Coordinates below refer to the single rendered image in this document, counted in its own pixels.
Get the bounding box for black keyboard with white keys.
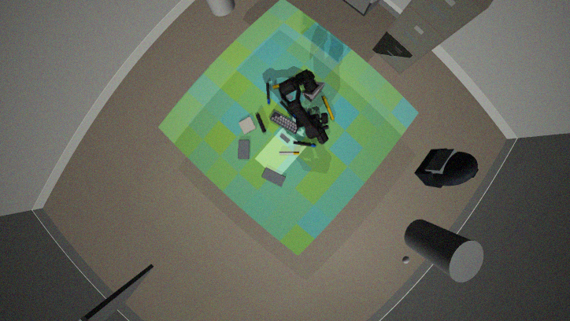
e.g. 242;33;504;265
269;110;299;135

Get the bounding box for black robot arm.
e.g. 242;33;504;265
278;69;328;144

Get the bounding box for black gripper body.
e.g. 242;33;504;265
296;113;328;127

